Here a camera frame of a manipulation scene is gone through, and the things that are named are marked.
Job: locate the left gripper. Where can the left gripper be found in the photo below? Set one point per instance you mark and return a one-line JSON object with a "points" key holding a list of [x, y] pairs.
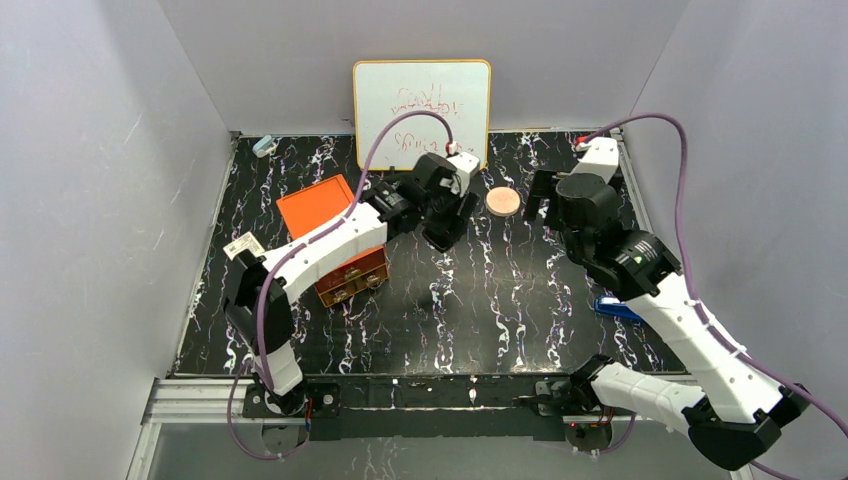
{"points": [[444, 225]]}

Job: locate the yellow-framed whiteboard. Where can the yellow-framed whiteboard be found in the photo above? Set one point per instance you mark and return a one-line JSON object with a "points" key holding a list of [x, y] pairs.
{"points": [[450, 99]]}

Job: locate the large round beige puff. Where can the large round beige puff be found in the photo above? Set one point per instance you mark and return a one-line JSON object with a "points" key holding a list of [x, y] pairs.
{"points": [[503, 201]]}

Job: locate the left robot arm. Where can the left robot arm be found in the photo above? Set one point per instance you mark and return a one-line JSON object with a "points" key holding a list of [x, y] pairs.
{"points": [[256, 304]]}

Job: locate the light blue eraser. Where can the light blue eraser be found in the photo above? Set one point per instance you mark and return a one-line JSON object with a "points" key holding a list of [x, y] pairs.
{"points": [[265, 146]]}

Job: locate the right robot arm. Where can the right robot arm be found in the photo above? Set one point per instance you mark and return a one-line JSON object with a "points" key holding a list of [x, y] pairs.
{"points": [[732, 414]]}

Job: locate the blue stapler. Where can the blue stapler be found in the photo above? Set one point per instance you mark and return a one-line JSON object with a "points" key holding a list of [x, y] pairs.
{"points": [[611, 306]]}

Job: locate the orange drawer organizer box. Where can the orange drawer organizer box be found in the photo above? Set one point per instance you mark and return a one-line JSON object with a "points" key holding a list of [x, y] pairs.
{"points": [[336, 255]]}

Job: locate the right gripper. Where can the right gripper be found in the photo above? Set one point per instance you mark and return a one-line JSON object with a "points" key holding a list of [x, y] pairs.
{"points": [[542, 192]]}

